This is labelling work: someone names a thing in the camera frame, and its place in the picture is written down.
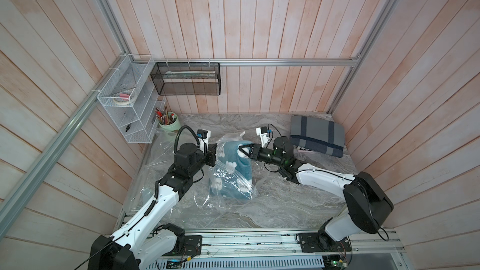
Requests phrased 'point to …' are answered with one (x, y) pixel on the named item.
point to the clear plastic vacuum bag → (276, 200)
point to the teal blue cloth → (232, 176)
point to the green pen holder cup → (169, 122)
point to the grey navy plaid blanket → (322, 135)
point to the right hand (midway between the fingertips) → (239, 148)
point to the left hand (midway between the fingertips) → (216, 147)
